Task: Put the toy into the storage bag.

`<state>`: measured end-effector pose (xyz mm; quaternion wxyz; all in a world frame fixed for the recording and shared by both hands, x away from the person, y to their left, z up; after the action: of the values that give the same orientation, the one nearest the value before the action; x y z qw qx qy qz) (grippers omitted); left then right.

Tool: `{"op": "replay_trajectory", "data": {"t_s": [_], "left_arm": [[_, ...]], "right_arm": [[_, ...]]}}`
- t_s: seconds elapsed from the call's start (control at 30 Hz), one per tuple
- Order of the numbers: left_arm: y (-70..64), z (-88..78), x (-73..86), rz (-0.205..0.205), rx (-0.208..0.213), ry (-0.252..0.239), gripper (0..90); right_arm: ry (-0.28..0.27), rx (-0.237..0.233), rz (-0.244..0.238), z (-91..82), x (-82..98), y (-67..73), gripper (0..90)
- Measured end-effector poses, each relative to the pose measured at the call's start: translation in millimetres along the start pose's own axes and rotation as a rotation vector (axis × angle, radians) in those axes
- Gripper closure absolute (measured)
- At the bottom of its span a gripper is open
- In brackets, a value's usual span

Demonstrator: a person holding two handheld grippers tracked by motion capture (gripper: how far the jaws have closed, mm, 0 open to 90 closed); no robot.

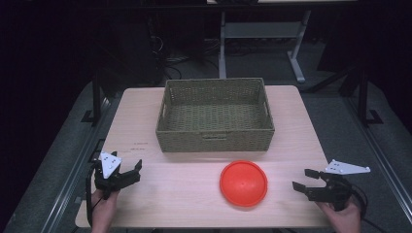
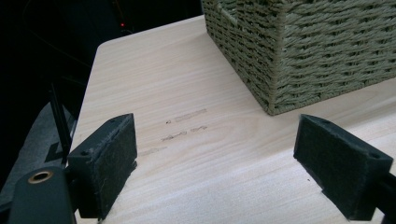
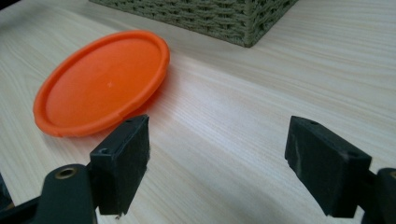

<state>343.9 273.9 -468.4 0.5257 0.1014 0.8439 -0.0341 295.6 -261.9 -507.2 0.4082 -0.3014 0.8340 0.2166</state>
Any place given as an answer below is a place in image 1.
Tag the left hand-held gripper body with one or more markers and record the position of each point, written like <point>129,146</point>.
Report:
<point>109,165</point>

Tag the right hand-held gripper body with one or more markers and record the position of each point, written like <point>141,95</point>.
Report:
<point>333,192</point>

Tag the orange round plate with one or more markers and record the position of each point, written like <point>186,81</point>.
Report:
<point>243,183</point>

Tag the olive woven basket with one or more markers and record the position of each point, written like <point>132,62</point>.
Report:
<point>213,140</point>

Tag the person's right hand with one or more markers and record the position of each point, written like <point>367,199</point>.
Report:
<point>346,220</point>

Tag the person's left hand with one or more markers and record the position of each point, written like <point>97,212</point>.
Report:
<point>104,208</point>

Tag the black metal stand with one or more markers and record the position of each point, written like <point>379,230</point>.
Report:
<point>363,97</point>
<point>96,100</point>

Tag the aluminium floor rail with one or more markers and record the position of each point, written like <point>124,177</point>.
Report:
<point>384,161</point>
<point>69,181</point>

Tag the white metal desk frame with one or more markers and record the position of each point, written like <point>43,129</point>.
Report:
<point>259,30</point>

